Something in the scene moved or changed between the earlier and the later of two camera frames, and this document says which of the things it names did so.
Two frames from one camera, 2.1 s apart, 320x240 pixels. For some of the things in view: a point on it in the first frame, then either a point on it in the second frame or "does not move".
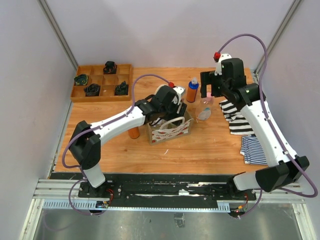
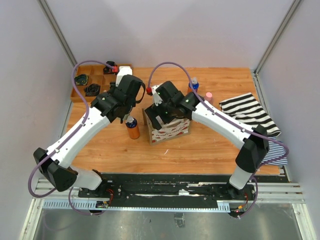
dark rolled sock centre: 92,90 does not move
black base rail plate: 168,187 does not move
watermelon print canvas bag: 170,129 does not move
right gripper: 207,81 to 155,117
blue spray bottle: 192,90 does not move
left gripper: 182,109 to 124,110
